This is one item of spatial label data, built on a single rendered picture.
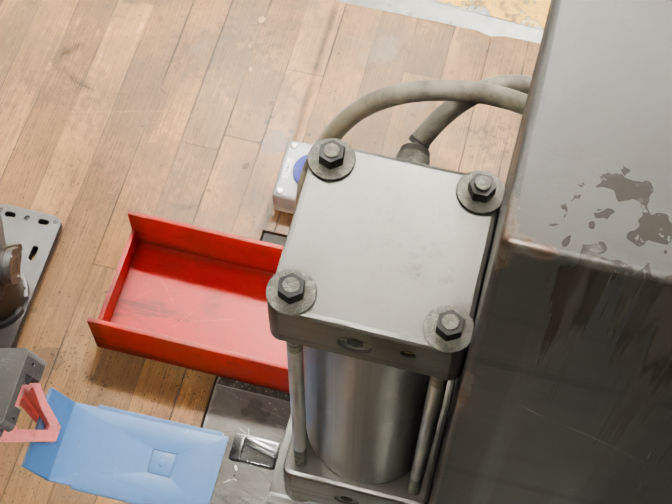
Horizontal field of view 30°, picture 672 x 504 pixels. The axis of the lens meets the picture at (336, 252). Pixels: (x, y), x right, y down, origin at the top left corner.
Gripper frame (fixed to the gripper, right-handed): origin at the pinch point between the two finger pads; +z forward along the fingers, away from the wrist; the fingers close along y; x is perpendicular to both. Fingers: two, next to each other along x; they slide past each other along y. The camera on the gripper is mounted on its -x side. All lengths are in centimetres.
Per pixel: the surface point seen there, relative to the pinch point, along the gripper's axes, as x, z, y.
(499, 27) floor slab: 127, 103, -29
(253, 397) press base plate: 10.2, 16.6, 6.7
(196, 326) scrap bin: 15.8, 12.6, 0.9
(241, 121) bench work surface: 39.6, 12.5, -1.3
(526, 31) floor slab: 127, 106, -24
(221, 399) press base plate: 9.3, 15.1, 4.3
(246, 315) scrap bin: 18.0, 14.9, 4.6
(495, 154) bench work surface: 42, 26, 21
